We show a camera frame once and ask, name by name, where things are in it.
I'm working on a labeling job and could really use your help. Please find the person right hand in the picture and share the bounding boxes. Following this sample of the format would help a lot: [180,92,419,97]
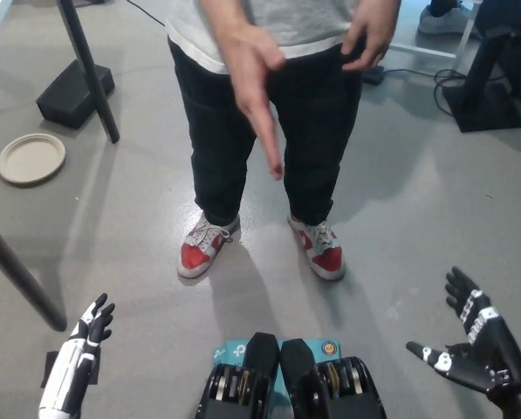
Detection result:
[218,25,287,181]

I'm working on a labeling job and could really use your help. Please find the person left hand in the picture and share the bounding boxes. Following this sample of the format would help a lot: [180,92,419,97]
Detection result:
[340,4,397,72]

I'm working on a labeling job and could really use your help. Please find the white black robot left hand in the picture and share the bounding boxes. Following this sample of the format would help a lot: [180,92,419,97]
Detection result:
[38,292,116,419]

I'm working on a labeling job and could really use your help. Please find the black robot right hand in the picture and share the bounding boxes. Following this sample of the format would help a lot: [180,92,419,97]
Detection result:
[406,266,521,407]

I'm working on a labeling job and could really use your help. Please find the grey person shirt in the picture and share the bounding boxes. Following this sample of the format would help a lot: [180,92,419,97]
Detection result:
[165,0,361,75]

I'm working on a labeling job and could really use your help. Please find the black person trousers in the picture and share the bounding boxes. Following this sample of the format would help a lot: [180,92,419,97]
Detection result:
[168,37,366,226]

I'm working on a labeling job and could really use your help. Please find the black floor tape patch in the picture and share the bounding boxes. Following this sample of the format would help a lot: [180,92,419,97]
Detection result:
[40,350,99,388]

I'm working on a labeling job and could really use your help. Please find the black power adapter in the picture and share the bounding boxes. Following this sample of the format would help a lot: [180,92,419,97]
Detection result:
[362,65,386,86]

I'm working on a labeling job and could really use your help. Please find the grey sneaker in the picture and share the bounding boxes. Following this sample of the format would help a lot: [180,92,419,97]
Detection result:
[417,3,482,38]

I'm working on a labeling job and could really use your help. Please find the thick black table leg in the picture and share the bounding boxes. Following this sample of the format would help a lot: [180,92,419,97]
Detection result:
[0,209,68,332]

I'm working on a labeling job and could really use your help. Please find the black monitor stand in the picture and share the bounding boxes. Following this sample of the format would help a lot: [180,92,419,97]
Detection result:
[442,25,521,134]

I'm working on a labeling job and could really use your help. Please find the thin black slanted pole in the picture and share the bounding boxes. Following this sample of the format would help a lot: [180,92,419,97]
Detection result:
[55,0,120,144]

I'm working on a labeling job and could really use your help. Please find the teal router carton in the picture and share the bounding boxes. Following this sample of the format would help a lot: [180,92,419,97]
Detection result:
[210,338,343,402]

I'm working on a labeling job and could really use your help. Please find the red white right sneaker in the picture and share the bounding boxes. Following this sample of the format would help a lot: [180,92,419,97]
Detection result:
[176,212,242,280]

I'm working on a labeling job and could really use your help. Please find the red white sneaker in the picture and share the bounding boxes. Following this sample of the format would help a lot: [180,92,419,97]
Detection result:
[176,212,242,280]
[287,213,346,281]

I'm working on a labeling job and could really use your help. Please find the red white left sneaker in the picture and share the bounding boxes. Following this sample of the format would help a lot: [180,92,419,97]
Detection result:
[287,213,346,281]

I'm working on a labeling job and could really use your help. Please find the black box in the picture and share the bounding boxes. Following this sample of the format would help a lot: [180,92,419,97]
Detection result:
[36,58,116,131]

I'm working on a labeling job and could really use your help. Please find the beige paper plate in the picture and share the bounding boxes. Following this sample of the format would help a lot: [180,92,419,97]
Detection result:
[0,133,67,187]

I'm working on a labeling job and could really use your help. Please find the white desk frame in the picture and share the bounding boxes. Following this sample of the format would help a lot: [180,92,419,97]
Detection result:
[386,0,482,60]

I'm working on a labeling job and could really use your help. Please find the thin black cable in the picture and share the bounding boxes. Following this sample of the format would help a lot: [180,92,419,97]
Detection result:
[127,0,168,27]

